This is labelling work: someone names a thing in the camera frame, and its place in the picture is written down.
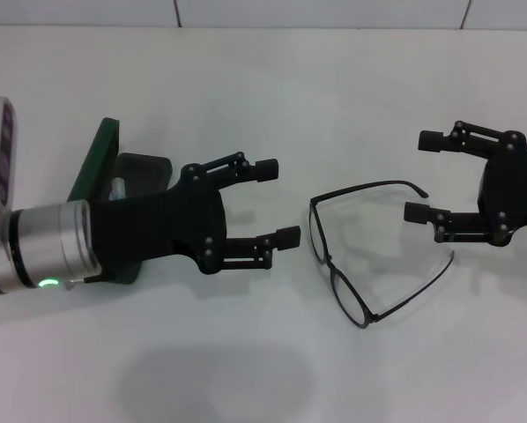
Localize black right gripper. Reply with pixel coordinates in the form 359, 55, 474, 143
403, 120, 527, 246

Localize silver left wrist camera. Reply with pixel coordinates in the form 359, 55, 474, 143
0, 94, 19, 209

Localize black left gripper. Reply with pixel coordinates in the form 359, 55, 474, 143
85, 152, 302, 283

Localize green glasses case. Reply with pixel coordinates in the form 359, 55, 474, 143
66, 116, 174, 286

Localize black glasses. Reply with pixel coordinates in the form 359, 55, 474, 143
308, 179, 456, 330

